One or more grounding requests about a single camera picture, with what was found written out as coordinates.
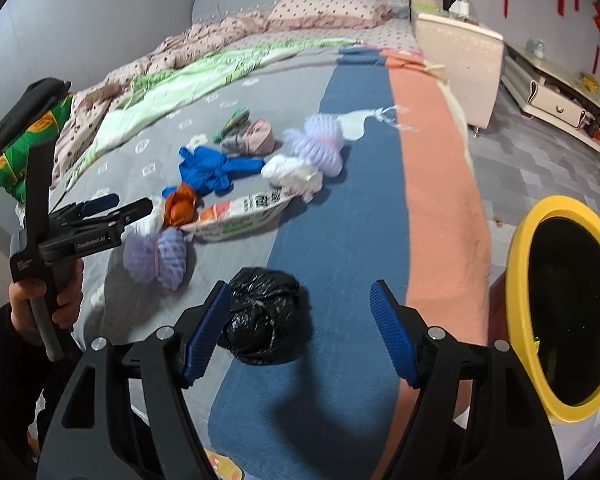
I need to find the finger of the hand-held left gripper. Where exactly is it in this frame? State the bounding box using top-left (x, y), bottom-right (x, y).
top-left (54, 193), bottom-right (120, 224)
top-left (79, 198), bottom-right (154, 237)

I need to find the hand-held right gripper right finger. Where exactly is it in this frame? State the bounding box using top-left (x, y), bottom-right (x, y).
top-left (369, 280), bottom-right (564, 480)

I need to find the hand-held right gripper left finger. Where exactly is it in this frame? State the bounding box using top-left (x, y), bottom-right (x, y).
top-left (36, 280), bottom-right (233, 480)

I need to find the black plastic bag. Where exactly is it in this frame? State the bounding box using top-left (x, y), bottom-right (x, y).
top-left (219, 267), bottom-right (314, 366)

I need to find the blue rubber glove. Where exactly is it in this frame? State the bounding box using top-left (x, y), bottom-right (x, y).
top-left (178, 145), bottom-right (267, 197)

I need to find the yellow bin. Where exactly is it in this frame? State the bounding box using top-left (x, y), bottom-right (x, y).
top-left (504, 195), bottom-right (600, 424)

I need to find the pink grey cloth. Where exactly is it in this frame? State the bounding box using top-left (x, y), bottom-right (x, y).
top-left (220, 118), bottom-right (276, 157)

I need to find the white face mask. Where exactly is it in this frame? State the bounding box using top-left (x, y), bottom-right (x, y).
top-left (337, 104), bottom-right (414, 141)

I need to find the person's left forearm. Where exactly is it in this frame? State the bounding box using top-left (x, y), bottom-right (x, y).
top-left (0, 304), bottom-right (83, 480)

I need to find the person's left hand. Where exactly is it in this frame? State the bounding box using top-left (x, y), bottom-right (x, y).
top-left (8, 259), bottom-right (85, 346)

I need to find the white crumpled paper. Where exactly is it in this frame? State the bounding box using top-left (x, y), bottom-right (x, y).
top-left (128, 204), bottom-right (167, 237)

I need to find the orange plastic bag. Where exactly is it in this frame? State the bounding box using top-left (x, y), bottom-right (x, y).
top-left (162, 183), bottom-right (197, 229)

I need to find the purple foam fruit net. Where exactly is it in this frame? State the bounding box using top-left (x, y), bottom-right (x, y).
top-left (282, 113), bottom-right (345, 177)
top-left (122, 227), bottom-right (189, 292)

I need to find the green patterned cloth bundle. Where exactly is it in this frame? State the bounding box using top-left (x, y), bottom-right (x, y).
top-left (0, 92), bottom-right (76, 206)

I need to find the white snack packet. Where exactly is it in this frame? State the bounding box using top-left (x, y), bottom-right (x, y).
top-left (182, 190), bottom-right (295, 244)

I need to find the black cloth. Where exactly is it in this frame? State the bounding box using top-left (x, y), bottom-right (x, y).
top-left (0, 77), bottom-right (73, 151)

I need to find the bed with patterned blanket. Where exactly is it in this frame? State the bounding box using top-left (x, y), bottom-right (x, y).
top-left (17, 19), bottom-right (494, 480)

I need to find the green packet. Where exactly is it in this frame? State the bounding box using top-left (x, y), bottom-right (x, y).
top-left (212, 108), bottom-right (251, 144)

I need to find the green patterned blanket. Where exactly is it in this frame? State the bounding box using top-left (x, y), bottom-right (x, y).
top-left (61, 37), bottom-right (362, 197)

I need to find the pink dotted quilt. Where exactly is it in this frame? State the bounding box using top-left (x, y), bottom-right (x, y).
top-left (50, 14), bottom-right (277, 192)

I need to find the white crumpled plastic bag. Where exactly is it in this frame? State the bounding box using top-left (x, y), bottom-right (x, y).
top-left (260, 153), bottom-right (325, 205)

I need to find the cream nightstand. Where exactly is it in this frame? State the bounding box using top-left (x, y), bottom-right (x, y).
top-left (407, 0), bottom-right (506, 132)

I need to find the pink dotted pillow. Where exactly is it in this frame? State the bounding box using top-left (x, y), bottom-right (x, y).
top-left (265, 0), bottom-right (391, 31)

